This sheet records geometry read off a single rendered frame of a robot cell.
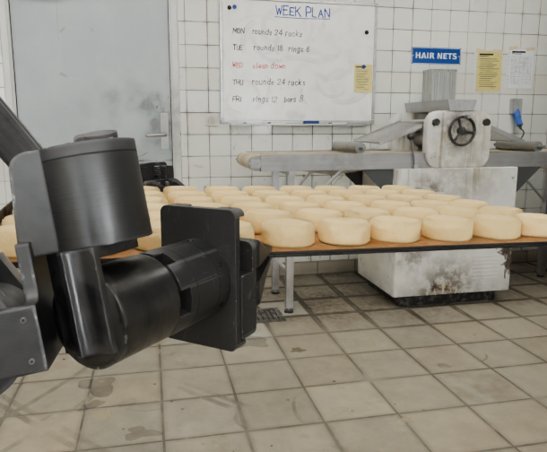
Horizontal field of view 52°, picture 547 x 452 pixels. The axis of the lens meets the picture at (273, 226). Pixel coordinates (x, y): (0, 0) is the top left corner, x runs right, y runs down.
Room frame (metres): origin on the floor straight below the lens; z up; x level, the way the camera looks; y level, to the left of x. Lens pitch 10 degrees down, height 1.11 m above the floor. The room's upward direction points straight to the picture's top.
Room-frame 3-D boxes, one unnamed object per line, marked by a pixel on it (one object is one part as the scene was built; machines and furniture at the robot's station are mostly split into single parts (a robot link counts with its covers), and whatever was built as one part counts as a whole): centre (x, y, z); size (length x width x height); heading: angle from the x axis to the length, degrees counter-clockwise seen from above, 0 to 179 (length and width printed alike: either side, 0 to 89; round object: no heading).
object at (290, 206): (0.65, -0.03, 1.01); 0.05 x 0.05 x 0.02
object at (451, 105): (3.67, -1.05, 1.23); 0.58 x 0.19 x 0.07; 12
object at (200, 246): (0.38, 0.06, 1.00); 0.07 x 0.07 x 0.10; 61
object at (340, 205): (0.67, -0.09, 1.01); 0.05 x 0.05 x 0.02
